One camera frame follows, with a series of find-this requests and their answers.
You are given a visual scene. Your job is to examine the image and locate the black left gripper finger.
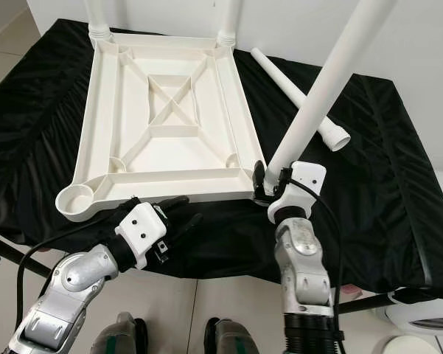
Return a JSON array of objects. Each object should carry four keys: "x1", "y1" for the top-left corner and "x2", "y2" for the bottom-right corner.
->
[
  {"x1": 139, "y1": 195, "x2": 192, "y2": 218},
  {"x1": 165, "y1": 212, "x2": 204, "y2": 242}
]

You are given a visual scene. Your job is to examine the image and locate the white plastic children table top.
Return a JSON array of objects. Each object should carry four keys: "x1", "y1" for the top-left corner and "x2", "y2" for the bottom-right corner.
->
[{"x1": 55, "y1": 33, "x2": 273, "y2": 222}]

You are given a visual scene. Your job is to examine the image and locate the grey robot left leg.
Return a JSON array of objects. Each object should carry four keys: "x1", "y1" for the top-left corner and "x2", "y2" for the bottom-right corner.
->
[{"x1": 96, "y1": 311, "x2": 149, "y2": 354}]

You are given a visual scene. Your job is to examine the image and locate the grey robot leg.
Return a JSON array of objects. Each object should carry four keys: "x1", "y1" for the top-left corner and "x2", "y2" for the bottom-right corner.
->
[
  {"x1": 96, "y1": 311, "x2": 149, "y2": 354},
  {"x1": 203, "y1": 319, "x2": 263, "y2": 354}
]

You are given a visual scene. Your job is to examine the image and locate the grey robot right leg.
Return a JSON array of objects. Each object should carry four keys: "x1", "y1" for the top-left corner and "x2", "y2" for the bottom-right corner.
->
[{"x1": 203, "y1": 319, "x2": 263, "y2": 354}]

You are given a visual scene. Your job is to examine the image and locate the black table cloth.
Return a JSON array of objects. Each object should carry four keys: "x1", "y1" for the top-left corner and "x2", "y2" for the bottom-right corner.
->
[{"x1": 0, "y1": 18, "x2": 443, "y2": 299}]

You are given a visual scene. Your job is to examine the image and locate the white round base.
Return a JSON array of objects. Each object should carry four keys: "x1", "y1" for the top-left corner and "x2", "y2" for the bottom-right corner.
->
[{"x1": 372, "y1": 336, "x2": 443, "y2": 354}]

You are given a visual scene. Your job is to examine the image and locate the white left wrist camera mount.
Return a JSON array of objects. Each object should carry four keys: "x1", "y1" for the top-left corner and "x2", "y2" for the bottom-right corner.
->
[{"x1": 114, "y1": 201, "x2": 170, "y2": 270}]

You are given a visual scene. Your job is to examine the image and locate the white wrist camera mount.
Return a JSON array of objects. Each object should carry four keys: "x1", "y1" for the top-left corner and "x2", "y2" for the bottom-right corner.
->
[
  {"x1": 114, "y1": 201, "x2": 170, "y2": 270},
  {"x1": 267, "y1": 161, "x2": 327, "y2": 223}
]

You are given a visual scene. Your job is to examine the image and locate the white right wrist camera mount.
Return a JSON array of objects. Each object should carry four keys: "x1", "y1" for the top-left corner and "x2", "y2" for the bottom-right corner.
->
[{"x1": 267, "y1": 161, "x2": 327, "y2": 223}]

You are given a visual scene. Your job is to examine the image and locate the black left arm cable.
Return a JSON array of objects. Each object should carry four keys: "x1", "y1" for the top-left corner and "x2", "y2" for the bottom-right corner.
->
[{"x1": 15, "y1": 221, "x2": 126, "y2": 334}]

